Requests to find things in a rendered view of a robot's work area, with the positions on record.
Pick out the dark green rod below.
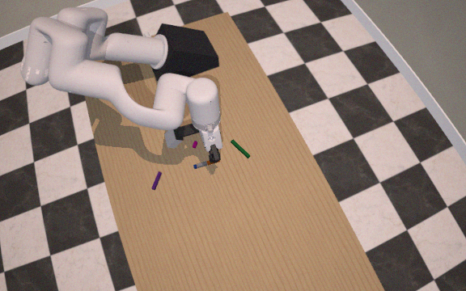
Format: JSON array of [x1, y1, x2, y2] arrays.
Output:
[[231, 140, 250, 158]]

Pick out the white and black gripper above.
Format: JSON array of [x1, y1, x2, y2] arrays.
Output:
[[194, 125, 222, 163]]

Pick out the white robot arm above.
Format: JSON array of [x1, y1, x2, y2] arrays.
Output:
[[20, 7, 221, 149]]

